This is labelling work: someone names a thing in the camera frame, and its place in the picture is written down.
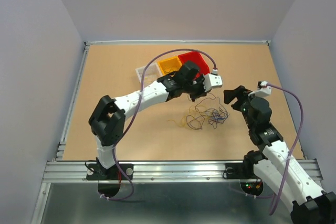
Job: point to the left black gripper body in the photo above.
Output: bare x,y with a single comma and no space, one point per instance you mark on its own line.
196,88

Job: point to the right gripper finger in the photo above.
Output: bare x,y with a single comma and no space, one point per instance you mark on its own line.
237,105
230,95

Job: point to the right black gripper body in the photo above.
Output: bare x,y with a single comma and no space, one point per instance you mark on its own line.
245,102

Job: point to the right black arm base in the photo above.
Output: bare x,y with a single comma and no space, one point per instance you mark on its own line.
236,172

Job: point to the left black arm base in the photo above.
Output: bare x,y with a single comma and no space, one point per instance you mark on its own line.
96,172

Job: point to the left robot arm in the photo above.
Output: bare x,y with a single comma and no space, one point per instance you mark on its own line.
108,118

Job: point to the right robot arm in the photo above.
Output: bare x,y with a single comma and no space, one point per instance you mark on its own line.
274,163

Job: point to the red plastic bin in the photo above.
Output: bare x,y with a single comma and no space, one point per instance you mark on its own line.
196,58

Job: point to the yellow plastic bin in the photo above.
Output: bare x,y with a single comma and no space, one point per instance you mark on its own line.
169,65

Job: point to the white plastic bin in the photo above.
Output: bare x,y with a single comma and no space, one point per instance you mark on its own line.
152,73

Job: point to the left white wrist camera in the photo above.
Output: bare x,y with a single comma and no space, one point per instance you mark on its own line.
212,80

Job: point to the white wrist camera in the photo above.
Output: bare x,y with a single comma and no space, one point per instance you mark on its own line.
263,90
212,80

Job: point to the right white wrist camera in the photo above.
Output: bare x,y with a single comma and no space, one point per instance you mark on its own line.
263,90

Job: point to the aluminium front rail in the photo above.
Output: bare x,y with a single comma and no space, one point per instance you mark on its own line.
144,172

